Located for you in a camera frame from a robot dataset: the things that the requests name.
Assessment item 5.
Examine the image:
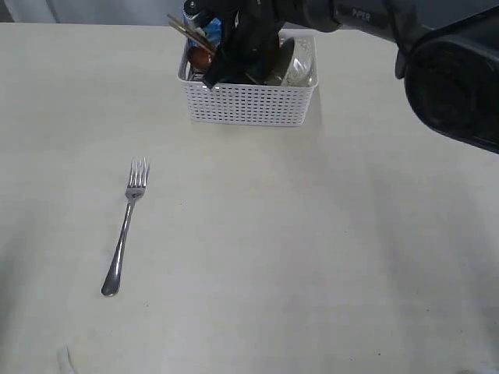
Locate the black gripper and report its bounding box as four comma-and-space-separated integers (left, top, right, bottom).
183, 0, 303, 90

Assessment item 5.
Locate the silver metal fork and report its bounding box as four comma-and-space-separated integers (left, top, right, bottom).
101, 157, 150, 297

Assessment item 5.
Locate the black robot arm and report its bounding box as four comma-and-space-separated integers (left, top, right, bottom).
183, 1, 498, 153

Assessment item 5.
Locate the brown wooden spoon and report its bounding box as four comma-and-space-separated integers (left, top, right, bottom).
187, 46, 212, 72

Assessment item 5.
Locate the silver foil packet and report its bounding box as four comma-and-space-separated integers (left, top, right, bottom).
186, 66, 204, 82

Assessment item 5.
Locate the blue chips snack bag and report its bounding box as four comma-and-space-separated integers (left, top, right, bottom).
182, 10, 222, 47

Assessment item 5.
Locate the white perforated plastic basket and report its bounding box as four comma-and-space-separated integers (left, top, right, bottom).
178, 29, 319, 127

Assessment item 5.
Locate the brown round plate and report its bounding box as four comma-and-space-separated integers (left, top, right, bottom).
264, 37, 296, 86

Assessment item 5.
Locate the white speckled bowl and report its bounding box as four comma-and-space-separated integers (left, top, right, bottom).
272, 37, 315, 87

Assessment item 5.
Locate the grey backdrop curtain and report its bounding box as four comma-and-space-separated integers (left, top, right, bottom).
4, 0, 183, 26

